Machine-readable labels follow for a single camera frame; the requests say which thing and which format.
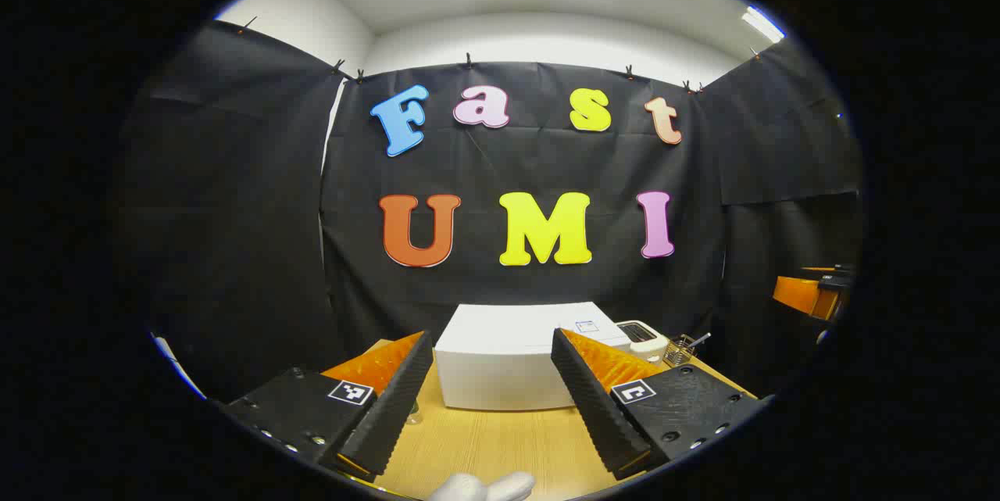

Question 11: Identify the white microwave oven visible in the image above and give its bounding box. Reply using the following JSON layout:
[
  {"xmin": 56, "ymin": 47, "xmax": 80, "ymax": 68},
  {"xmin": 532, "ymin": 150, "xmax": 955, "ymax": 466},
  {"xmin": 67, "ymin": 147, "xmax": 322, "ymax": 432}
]
[{"xmin": 434, "ymin": 302, "xmax": 634, "ymax": 412}]

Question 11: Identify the white toaster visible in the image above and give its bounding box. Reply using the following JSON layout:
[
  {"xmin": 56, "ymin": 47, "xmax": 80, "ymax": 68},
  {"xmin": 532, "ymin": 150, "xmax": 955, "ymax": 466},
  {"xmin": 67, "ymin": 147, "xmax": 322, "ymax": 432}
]
[{"xmin": 616, "ymin": 320, "xmax": 671, "ymax": 365}]

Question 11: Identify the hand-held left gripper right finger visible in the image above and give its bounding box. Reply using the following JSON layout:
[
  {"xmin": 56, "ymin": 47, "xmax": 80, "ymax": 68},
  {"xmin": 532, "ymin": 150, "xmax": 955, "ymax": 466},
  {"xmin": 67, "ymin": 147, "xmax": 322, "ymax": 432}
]
[{"xmin": 550, "ymin": 327, "xmax": 773, "ymax": 482}]

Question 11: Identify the ceiling light panel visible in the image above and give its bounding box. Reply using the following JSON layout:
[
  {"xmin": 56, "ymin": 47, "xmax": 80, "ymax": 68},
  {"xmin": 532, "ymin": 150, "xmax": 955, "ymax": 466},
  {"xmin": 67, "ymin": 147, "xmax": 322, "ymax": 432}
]
[{"xmin": 741, "ymin": 5, "xmax": 786, "ymax": 45}]

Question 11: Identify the metal mesh basket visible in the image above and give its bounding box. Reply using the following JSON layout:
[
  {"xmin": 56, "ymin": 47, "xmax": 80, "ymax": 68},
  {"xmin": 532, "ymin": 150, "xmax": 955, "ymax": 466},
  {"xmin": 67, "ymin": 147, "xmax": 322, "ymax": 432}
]
[{"xmin": 662, "ymin": 335, "xmax": 696, "ymax": 367}]

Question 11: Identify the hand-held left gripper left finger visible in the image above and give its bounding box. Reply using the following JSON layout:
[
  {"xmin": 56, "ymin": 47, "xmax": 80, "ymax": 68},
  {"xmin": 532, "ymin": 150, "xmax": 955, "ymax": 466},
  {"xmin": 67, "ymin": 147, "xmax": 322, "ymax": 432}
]
[{"xmin": 221, "ymin": 329, "xmax": 435, "ymax": 484}]

